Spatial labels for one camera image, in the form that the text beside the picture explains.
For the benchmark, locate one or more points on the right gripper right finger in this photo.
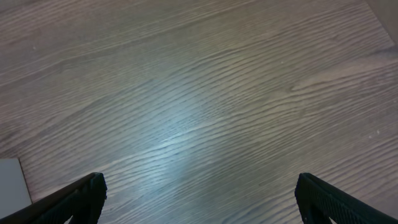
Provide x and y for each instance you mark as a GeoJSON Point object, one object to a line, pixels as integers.
{"type": "Point", "coordinates": [320, 202]}

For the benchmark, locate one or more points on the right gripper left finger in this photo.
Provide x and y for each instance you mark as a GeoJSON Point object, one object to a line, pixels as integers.
{"type": "Point", "coordinates": [80, 202]}

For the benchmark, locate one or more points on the white box with pink interior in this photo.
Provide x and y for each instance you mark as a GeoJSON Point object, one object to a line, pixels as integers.
{"type": "Point", "coordinates": [14, 193]}

